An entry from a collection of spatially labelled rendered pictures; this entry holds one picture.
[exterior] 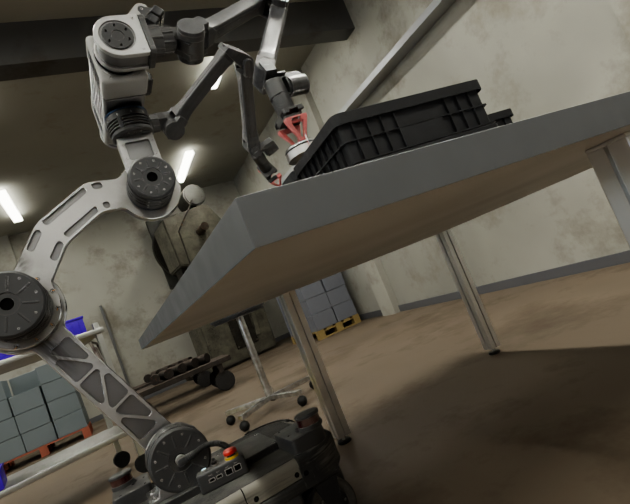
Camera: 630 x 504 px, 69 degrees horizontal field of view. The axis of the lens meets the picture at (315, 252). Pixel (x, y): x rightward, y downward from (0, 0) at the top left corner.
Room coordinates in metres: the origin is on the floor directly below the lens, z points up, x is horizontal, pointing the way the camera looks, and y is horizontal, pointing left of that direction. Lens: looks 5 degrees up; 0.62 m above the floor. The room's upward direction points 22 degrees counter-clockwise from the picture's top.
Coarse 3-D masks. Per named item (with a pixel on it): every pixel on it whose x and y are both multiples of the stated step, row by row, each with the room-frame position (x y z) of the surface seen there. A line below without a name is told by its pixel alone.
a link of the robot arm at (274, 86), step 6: (270, 78) 1.24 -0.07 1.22; (276, 78) 1.24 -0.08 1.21; (282, 78) 1.27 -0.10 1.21; (264, 84) 1.25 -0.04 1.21; (270, 84) 1.24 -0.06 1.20; (276, 84) 1.24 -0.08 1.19; (282, 84) 1.24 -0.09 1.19; (288, 84) 1.27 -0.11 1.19; (270, 90) 1.24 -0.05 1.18; (276, 90) 1.24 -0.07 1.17; (282, 90) 1.24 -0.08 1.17; (288, 90) 1.28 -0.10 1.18; (270, 96) 1.25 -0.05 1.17
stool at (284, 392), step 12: (240, 312) 2.92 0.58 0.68; (216, 324) 2.99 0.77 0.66; (240, 324) 3.08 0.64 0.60; (252, 348) 3.08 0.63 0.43; (252, 360) 3.09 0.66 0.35; (264, 372) 3.10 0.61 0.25; (264, 384) 3.08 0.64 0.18; (300, 384) 3.19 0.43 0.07; (264, 396) 3.13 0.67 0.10; (276, 396) 3.02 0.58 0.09; (288, 396) 2.93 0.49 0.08; (300, 396) 2.87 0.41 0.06; (240, 408) 3.12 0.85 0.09; (252, 408) 2.90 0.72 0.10; (228, 420) 3.13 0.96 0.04; (240, 420) 2.82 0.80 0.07
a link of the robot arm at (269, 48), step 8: (280, 0) 1.42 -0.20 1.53; (272, 8) 1.43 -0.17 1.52; (280, 8) 1.44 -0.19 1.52; (272, 16) 1.41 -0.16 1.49; (280, 16) 1.42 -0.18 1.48; (272, 24) 1.39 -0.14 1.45; (280, 24) 1.40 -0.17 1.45; (264, 32) 1.36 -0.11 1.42; (272, 32) 1.37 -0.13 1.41; (280, 32) 1.38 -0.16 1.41; (264, 40) 1.33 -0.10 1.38; (272, 40) 1.34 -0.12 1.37; (280, 40) 1.38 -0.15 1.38; (264, 48) 1.31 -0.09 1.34; (272, 48) 1.32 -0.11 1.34; (256, 56) 1.27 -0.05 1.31; (264, 56) 1.28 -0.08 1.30; (272, 56) 1.29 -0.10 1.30; (256, 64) 1.25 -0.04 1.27; (256, 72) 1.26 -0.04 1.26; (264, 72) 1.25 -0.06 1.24; (256, 80) 1.28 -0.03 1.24
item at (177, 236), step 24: (192, 192) 7.73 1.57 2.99; (168, 216) 8.38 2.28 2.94; (192, 216) 7.58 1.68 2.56; (216, 216) 7.81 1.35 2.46; (168, 240) 7.37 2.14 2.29; (192, 240) 7.50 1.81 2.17; (168, 264) 7.79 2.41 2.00; (264, 312) 7.91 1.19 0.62; (192, 336) 7.74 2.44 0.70; (216, 336) 7.39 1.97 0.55; (240, 336) 7.59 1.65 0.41; (264, 336) 7.82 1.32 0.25; (240, 360) 7.52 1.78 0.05
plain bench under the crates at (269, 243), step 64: (512, 128) 0.46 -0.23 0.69; (576, 128) 0.50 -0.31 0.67; (256, 192) 0.33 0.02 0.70; (320, 192) 0.35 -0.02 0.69; (384, 192) 0.38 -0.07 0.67; (448, 192) 0.47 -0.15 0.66; (512, 192) 1.08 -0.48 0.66; (256, 256) 0.37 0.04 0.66; (320, 256) 0.65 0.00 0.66; (448, 256) 2.35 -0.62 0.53; (192, 320) 1.02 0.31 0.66; (320, 384) 1.92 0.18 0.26
